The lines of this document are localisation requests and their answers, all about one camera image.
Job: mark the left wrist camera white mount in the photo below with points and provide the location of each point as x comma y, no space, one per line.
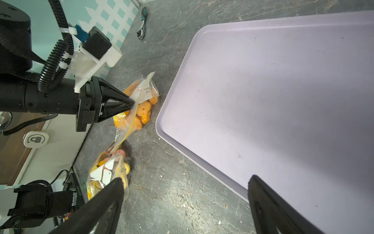
94,50

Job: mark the lavender plastic tray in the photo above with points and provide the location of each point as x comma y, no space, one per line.
290,100

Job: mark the ziploc bag of mixed cookies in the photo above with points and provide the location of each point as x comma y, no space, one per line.
112,163

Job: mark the ziploc bag of orange cookies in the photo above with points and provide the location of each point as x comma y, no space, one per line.
146,95

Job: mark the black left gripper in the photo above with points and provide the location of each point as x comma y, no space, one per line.
90,108

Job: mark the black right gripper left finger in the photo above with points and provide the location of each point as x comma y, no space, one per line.
100,214

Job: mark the green handled ratchet wrench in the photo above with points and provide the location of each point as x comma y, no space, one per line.
141,32

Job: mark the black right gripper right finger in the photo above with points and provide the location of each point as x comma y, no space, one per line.
272,214

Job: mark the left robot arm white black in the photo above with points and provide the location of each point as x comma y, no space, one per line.
34,90

